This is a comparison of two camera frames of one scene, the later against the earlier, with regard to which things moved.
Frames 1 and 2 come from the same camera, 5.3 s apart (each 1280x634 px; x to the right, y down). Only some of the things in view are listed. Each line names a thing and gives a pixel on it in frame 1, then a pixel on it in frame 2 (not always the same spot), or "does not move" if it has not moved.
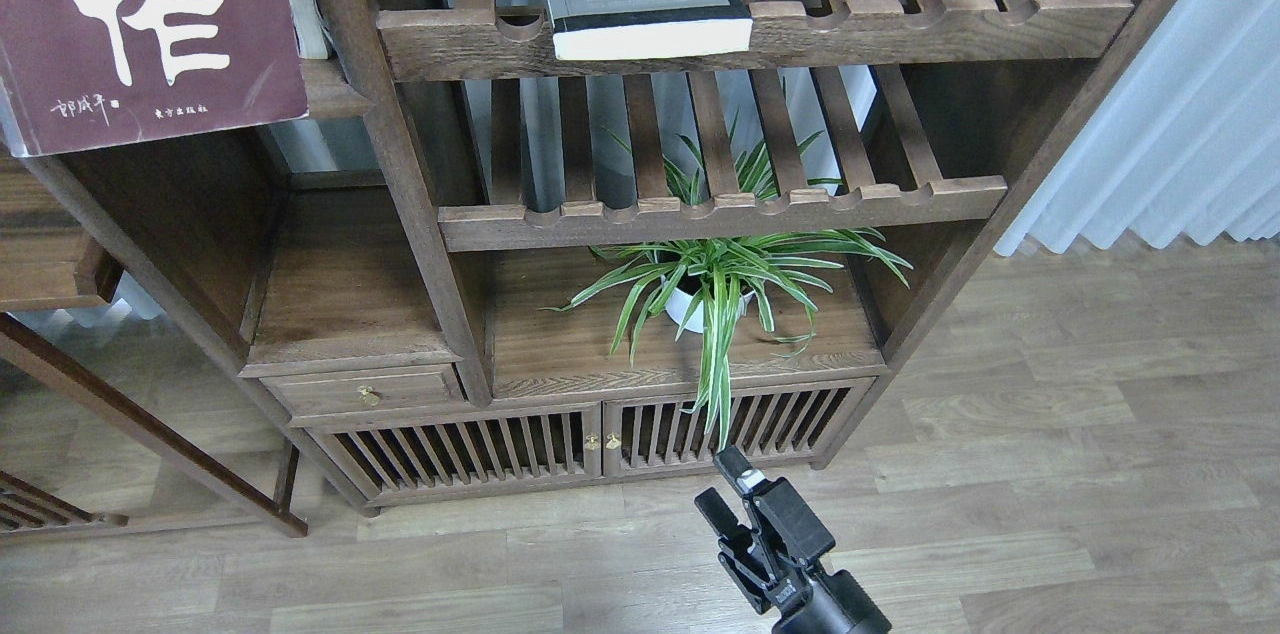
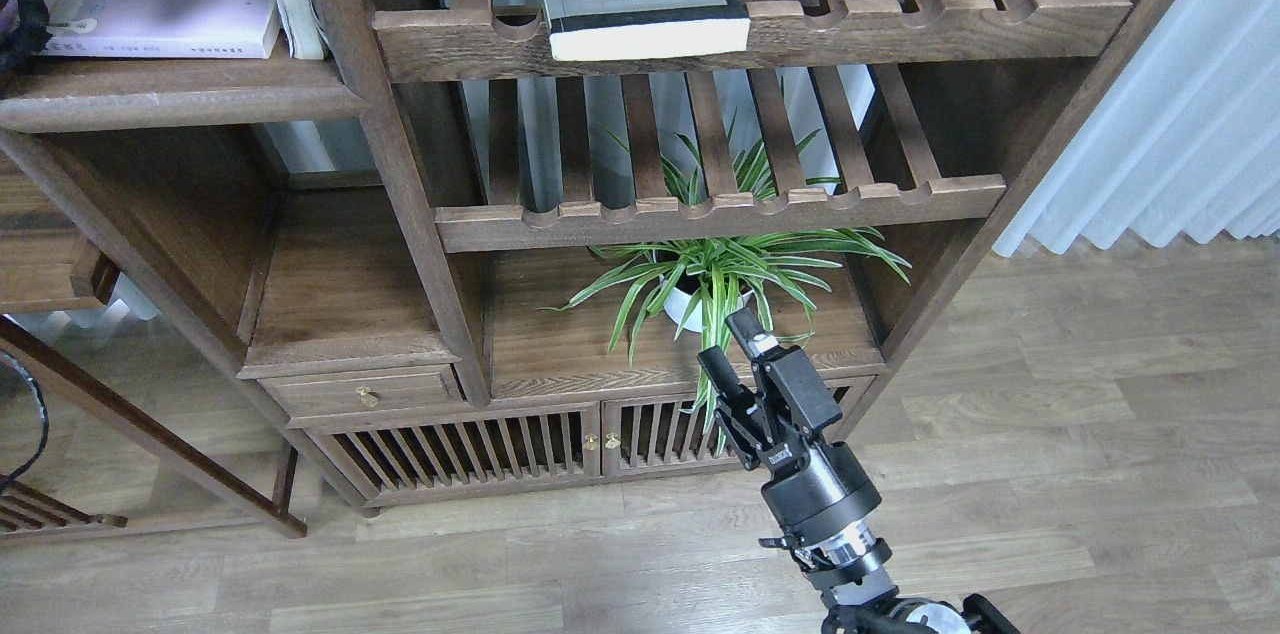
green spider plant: (682, 281) does not move
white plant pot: (678, 304) does not move
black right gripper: (773, 560) -> (783, 419)
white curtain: (1185, 140) does not move
